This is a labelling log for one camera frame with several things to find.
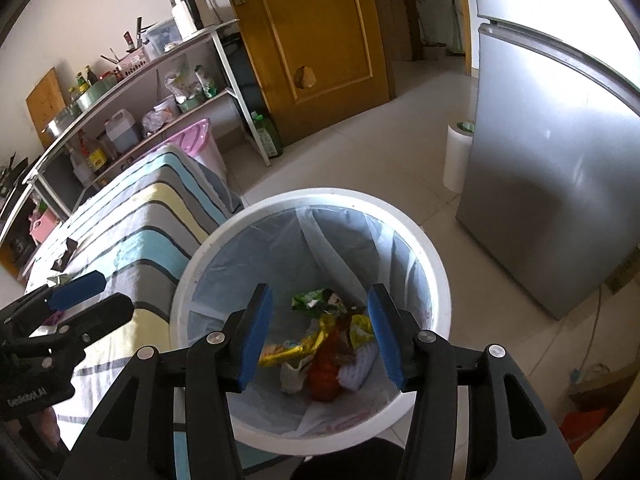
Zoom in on dark brown wrapper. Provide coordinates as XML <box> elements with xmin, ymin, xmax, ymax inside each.
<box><xmin>51</xmin><ymin>237</ymin><xmax>78</xmax><ymax>273</ymax></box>

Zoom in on white paper carton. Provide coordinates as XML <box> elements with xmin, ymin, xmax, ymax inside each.
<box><xmin>280</xmin><ymin>359</ymin><xmax>310</xmax><ymax>394</ymax></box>

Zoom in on yellow snack wrapper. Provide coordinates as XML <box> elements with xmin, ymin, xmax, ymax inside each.
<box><xmin>258</xmin><ymin>314</ymin><xmax>375</xmax><ymax>367</ymax></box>

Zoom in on white tissue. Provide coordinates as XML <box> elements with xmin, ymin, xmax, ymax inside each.
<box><xmin>337</xmin><ymin>341</ymin><xmax>378</xmax><ymax>391</ymax></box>

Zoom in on red plastic bag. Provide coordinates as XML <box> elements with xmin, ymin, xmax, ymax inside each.
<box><xmin>305</xmin><ymin>315</ymin><xmax>355</xmax><ymax>403</ymax></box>

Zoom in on green snack wrapper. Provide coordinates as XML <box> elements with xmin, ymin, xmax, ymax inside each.
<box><xmin>291</xmin><ymin>288</ymin><xmax>347</xmax><ymax>318</ymax></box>

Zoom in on white trash bin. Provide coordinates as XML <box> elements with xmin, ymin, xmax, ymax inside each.
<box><xmin>170</xmin><ymin>188</ymin><xmax>451</xmax><ymax>456</ymax></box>

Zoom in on metal kitchen shelf rack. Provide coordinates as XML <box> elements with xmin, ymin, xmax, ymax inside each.
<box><xmin>1</xmin><ymin>18</ymin><xmax>270</xmax><ymax>238</ymax></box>

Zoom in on person's left hand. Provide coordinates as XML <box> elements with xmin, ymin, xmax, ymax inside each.
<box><xmin>20</xmin><ymin>406</ymin><xmax>61</xmax><ymax>455</ymax></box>

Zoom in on pink plastic basket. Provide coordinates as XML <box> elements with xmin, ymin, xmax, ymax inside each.
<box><xmin>29</xmin><ymin>209</ymin><xmax>58</xmax><ymax>244</ymax></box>

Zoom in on striped tablecloth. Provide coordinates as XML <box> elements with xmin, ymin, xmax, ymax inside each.
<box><xmin>26</xmin><ymin>146</ymin><xmax>244</xmax><ymax>479</ymax></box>

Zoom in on yellow label oil bottle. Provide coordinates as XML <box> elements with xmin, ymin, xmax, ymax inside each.
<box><xmin>78</xmin><ymin>130</ymin><xmax>108</xmax><ymax>174</ymax></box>

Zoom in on clear plastic jug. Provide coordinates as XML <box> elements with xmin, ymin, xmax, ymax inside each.
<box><xmin>104</xmin><ymin>108</ymin><xmax>141</xmax><ymax>154</ymax></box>

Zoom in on steel mixing bowl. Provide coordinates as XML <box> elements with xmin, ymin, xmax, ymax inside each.
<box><xmin>42</xmin><ymin>103</ymin><xmax>82</xmax><ymax>139</ymax></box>

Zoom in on pink plastic storage lid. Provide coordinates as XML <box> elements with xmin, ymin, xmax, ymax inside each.
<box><xmin>160</xmin><ymin>118</ymin><xmax>227</xmax><ymax>181</ymax></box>

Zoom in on wooden cutting board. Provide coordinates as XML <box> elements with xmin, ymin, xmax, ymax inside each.
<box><xmin>25</xmin><ymin>67</ymin><xmax>66</xmax><ymax>148</ymax></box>

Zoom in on green metal basin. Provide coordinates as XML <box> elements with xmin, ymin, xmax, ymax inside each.
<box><xmin>76</xmin><ymin>75</ymin><xmax>117</xmax><ymax>112</ymax></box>

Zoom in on silver refrigerator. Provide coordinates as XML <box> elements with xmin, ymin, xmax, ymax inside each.
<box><xmin>458</xmin><ymin>0</ymin><xmax>639</xmax><ymax>318</ymax></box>

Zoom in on green glass bottle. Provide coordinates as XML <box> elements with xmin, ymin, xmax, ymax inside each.
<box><xmin>252</xmin><ymin>112</ymin><xmax>283</xmax><ymax>158</ymax></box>

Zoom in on white paper roll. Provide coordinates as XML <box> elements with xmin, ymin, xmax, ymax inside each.
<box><xmin>442</xmin><ymin>122</ymin><xmax>475</xmax><ymax>193</ymax></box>

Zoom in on pink utensil basket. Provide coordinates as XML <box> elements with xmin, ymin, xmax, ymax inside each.
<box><xmin>117</xmin><ymin>47</ymin><xmax>150</xmax><ymax>77</ymax></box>

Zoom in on clear plastic container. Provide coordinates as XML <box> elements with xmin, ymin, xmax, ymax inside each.
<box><xmin>142</xmin><ymin>18</ymin><xmax>182</xmax><ymax>60</ymax></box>

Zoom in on white electric kettle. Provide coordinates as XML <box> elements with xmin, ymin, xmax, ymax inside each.
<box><xmin>169</xmin><ymin>0</ymin><xmax>216</xmax><ymax>40</ymax></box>

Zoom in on wooden door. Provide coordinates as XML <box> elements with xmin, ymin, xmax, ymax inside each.
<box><xmin>229</xmin><ymin>0</ymin><xmax>392</xmax><ymax>144</ymax></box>

